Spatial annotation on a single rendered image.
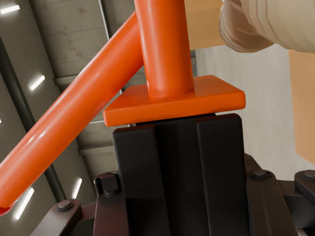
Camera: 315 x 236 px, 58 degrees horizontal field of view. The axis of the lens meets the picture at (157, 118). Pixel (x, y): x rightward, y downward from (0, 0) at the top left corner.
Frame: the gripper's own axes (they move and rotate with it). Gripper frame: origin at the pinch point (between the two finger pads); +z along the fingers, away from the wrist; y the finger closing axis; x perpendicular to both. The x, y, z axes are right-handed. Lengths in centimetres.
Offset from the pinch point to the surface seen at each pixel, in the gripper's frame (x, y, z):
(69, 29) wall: 147, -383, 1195
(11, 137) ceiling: -185, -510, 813
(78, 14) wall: 196, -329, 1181
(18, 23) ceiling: 176, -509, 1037
